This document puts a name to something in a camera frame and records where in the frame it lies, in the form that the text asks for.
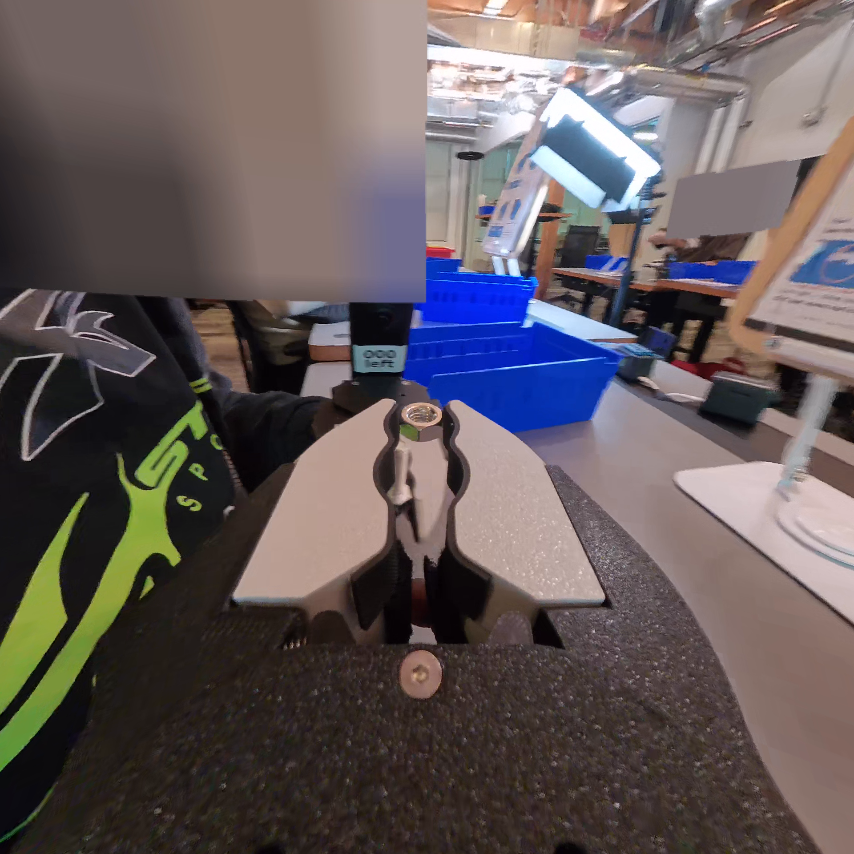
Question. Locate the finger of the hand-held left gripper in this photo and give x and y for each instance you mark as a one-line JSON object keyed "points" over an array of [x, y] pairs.
{"points": [[422, 514]]}

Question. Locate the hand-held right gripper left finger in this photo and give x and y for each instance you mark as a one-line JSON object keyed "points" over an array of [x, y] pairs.
{"points": [[320, 527]]}

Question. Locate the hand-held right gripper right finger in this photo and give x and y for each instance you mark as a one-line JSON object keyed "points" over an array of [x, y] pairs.
{"points": [[521, 527]]}

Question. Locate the short thick silver bolt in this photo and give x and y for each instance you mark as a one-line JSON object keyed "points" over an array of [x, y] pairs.
{"points": [[399, 474]]}

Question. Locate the silver hex nut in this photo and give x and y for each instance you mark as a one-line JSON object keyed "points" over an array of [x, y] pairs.
{"points": [[416, 420]]}

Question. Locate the blue plastic box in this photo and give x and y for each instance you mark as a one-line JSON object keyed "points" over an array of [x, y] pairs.
{"points": [[534, 380]]}

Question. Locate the person's left forearm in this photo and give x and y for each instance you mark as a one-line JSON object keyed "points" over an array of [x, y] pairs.
{"points": [[274, 420]]}

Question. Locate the blue plastic bin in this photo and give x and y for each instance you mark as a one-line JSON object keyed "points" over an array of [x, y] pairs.
{"points": [[443, 267], [481, 300]]}

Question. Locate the black floor lamp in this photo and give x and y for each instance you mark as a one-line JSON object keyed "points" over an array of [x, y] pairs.
{"points": [[470, 200]]}

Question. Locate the printed poster banner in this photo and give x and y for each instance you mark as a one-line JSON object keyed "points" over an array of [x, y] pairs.
{"points": [[514, 207]]}

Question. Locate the small black device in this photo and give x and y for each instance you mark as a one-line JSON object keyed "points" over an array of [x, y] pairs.
{"points": [[634, 363]]}

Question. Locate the black office chair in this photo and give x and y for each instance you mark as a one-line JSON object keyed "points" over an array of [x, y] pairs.
{"points": [[577, 247]]}

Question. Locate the person's black printed shirt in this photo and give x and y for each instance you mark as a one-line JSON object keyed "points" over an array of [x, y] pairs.
{"points": [[94, 534]]}

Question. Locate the sign on white stand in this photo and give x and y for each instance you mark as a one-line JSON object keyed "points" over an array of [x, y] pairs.
{"points": [[747, 501]]}

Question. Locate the small black box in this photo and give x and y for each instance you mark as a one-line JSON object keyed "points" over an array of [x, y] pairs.
{"points": [[737, 398]]}

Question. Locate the wooden office desk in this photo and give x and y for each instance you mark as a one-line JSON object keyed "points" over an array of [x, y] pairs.
{"points": [[641, 280]]}

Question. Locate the studio light on stand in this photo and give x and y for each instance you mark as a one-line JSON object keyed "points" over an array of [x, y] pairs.
{"points": [[594, 147]]}

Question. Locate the row of blue bins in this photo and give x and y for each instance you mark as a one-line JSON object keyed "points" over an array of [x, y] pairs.
{"points": [[694, 270]]}

